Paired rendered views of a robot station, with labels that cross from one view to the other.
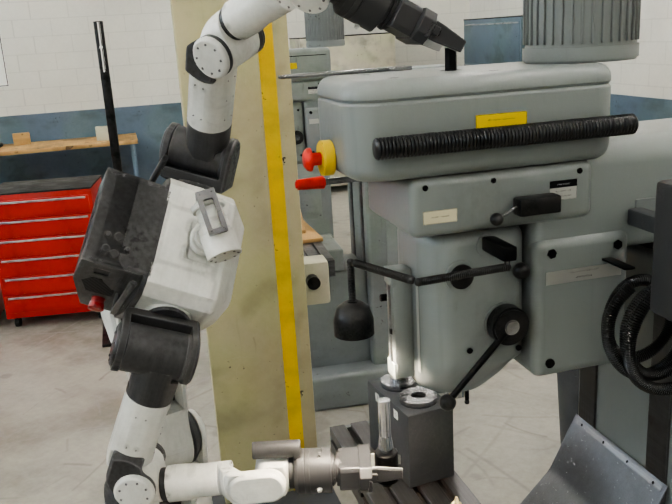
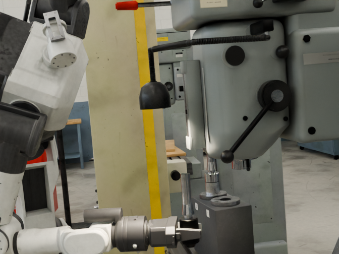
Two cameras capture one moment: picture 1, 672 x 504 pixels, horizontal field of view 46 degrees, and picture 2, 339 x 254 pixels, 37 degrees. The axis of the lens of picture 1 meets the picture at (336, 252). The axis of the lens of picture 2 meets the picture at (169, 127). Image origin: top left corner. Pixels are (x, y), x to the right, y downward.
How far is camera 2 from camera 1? 0.50 m
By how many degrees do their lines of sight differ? 11
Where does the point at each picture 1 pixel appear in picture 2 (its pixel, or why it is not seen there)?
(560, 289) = (316, 68)
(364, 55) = not seen: hidden behind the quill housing
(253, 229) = (130, 131)
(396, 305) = (188, 88)
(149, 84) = not seen: hidden behind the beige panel
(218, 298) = (61, 97)
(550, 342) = (311, 113)
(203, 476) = (46, 235)
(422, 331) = (208, 105)
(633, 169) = not seen: outside the picture
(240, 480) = (72, 235)
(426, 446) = (231, 237)
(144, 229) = (9, 47)
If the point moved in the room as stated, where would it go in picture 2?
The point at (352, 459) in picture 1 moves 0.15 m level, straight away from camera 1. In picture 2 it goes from (161, 223) to (167, 207)
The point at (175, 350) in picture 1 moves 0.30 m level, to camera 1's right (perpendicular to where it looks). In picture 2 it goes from (22, 126) to (146, 116)
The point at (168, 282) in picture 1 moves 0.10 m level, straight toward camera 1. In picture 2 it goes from (23, 82) to (17, 81)
